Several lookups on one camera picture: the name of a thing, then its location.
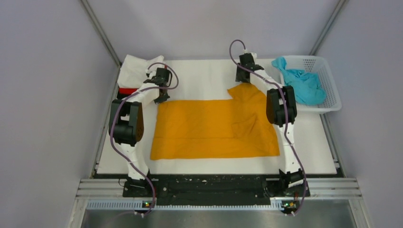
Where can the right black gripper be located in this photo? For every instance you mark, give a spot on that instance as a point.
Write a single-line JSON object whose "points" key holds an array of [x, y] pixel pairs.
{"points": [[239, 77]]}

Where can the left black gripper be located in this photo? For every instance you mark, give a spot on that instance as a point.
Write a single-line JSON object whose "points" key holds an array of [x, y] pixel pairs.
{"points": [[164, 98]]}

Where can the yellow t-shirt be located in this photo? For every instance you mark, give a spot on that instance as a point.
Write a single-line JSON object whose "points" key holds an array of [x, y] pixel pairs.
{"points": [[215, 129]]}

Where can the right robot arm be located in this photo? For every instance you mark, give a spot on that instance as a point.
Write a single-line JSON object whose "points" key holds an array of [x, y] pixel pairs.
{"points": [[281, 112]]}

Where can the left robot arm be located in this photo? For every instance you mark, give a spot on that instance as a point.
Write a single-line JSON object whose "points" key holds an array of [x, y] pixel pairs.
{"points": [[126, 124]]}

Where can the white folded t-shirt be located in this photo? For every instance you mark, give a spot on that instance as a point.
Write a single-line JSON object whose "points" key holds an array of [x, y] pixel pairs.
{"points": [[133, 71]]}

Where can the red folded t-shirt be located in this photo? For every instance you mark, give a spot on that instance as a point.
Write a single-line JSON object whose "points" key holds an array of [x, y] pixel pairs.
{"points": [[127, 91]]}

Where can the black folded t-shirt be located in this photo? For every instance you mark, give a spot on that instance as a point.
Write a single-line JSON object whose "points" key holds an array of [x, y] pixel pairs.
{"points": [[121, 96]]}

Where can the blue t-shirt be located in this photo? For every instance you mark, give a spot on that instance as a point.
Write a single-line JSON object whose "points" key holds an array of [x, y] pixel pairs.
{"points": [[307, 87]]}

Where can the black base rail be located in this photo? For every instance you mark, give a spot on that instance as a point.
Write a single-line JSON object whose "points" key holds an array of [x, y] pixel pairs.
{"points": [[214, 190]]}

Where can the aluminium frame rail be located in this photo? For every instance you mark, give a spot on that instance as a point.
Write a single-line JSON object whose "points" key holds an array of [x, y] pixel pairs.
{"points": [[333, 202]]}

